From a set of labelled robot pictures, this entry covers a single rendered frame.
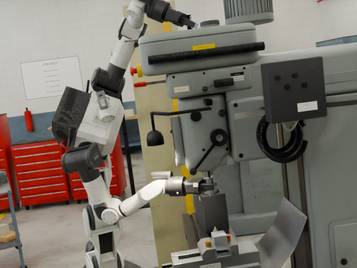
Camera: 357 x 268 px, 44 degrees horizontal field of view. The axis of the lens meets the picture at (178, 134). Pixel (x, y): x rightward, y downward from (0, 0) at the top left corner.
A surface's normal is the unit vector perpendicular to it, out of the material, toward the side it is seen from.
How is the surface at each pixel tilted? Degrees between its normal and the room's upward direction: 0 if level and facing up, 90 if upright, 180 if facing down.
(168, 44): 90
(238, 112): 90
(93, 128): 59
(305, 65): 90
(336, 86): 90
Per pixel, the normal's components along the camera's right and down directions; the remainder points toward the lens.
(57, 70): 0.07, 0.13
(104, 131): 0.26, -0.44
